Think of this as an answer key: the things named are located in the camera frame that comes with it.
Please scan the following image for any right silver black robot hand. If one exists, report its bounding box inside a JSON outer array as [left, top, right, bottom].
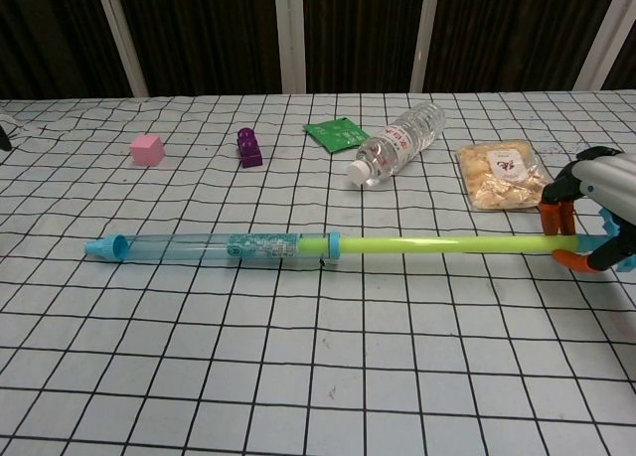
[[540, 146, 636, 274]]

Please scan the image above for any blue and green water pump toy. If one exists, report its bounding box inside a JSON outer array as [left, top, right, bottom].
[[82, 207, 636, 274]]

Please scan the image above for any clear plastic water bottle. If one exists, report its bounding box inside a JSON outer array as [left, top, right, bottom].
[[346, 101, 447, 189]]

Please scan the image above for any clear snack bag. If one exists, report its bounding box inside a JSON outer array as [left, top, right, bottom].
[[455, 137, 556, 214]]

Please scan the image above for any pink cube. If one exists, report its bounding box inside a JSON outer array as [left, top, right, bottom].
[[129, 133, 165, 168]]

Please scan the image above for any purple toy building block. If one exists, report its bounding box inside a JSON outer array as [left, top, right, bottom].
[[237, 126, 265, 170]]

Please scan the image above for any green foil sachet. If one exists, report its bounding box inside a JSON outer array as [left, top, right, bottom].
[[303, 118, 370, 154]]

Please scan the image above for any white black checkered tablecloth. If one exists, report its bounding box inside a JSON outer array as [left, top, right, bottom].
[[0, 88, 636, 456]]

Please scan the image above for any white frame post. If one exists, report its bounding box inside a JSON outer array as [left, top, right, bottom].
[[92, 0, 150, 98], [272, 0, 307, 95], [570, 0, 636, 91], [409, 0, 443, 93]]

